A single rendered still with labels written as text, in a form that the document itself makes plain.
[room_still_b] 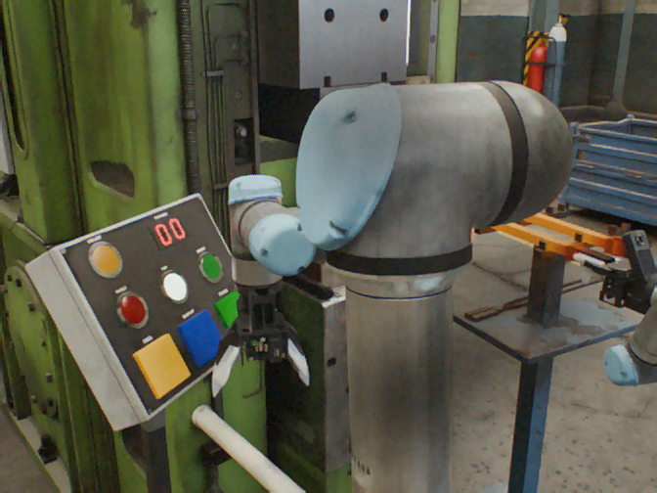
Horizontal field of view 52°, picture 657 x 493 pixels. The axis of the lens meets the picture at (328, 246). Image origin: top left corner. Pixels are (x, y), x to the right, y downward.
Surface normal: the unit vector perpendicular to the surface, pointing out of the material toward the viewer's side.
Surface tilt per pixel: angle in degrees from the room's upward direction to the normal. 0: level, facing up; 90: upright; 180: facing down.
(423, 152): 69
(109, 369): 90
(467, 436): 0
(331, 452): 90
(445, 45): 90
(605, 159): 89
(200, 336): 60
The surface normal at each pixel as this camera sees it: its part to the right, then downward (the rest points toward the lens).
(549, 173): 0.55, 0.36
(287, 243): 0.36, 0.31
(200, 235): 0.78, -0.35
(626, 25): -0.88, 0.15
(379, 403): -0.44, 0.22
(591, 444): 0.00, -0.94
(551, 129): 0.53, -0.22
